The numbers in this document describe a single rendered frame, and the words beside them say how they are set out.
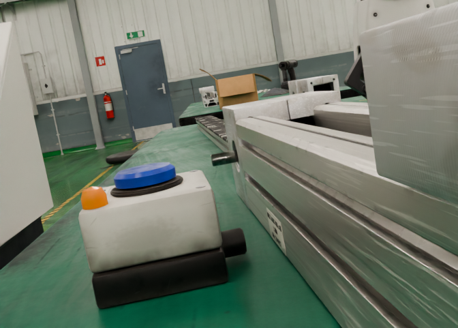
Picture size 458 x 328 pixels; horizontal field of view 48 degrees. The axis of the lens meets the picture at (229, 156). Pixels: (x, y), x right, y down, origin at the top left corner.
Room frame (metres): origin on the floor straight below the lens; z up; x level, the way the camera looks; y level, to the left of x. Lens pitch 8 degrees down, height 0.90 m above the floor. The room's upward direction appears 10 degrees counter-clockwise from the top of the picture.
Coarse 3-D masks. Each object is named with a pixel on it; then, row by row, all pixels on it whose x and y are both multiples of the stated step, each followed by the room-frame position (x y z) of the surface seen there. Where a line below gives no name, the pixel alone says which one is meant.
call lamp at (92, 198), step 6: (84, 192) 0.30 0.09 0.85; (90, 192) 0.29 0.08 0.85; (96, 192) 0.29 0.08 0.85; (102, 192) 0.30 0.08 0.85; (84, 198) 0.29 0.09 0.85; (90, 198) 0.29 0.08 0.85; (96, 198) 0.29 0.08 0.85; (102, 198) 0.30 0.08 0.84; (84, 204) 0.29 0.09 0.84; (90, 204) 0.29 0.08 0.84; (96, 204) 0.29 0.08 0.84; (102, 204) 0.30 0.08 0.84
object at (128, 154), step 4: (124, 152) 3.67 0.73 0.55; (128, 152) 3.64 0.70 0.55; (132, 152) 3.61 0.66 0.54; (108, 156) 3.54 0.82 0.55; (112, 156) 3.50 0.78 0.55; (116, 156) 3.46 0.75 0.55; (120, 156) 3.42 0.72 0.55; (124, 156) 3.41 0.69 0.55; (128, 156) 3.40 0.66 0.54; (108, 160) 3.46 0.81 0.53; (112, 160) 3.43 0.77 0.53; (116, 160) 3.41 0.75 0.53; (120, 160) 3.40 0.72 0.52; (124, 160) 3.40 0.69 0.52; (112, 164) 3.47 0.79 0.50; (116, 164) 3.55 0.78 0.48; (100, 168) 3.52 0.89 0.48
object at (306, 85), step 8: (304, 80) 1.44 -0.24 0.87; (312, 80) 1.42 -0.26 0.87; (320, 80) 1.43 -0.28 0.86; (328, 80) 1.43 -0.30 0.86; (336, 80) 1.43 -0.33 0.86; (304, 88) 1.45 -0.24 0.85; (312, 88) 1.42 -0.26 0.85; (320, 88) 1.45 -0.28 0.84; (328, 88) 1.45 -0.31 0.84; (336, 88) 1.43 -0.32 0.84
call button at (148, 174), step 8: (128, 168) 0.34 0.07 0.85; (136, 168) 0.33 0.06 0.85; (144, 168) 0.33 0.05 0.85; (152, 168) 0.32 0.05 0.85; (160, 168) 0.32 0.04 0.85; (168, 168) 0.32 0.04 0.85; (120, 176) 0.32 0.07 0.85; (128, 176) 0.32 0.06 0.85; (136, 176) 0.31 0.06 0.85; (144, 176) 0.31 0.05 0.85; (152, 176) 0.31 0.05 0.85; (160, 176) 0.32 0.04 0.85; (168, 176) 0.32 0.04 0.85; (120, 184) 0.32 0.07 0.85; (128, 184) 0.31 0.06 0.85; (136, 184) 0.31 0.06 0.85; (144, 184) 0.31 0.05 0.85; (152, 184) 0.31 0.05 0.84
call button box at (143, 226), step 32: (128, 192) 0.31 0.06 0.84; (160, 192) 0.31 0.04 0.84; (192, 192) 0.30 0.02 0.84; (96, 224) 0.29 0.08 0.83; (128, 224) 0.29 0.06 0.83; (160, 224) 0.29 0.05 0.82; (192, 224) 0.30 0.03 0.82; (96, 256) 0.29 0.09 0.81; (128, 256) 0.29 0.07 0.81; (160, 256) 0.29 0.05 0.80; (192, 256) 0.30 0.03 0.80; (224, 256) 0.30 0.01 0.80; (96, 288) 0.29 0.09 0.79; (128, 288) 0.29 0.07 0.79; (160, 288) 0.29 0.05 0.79; (192, 288) 0.30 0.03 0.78
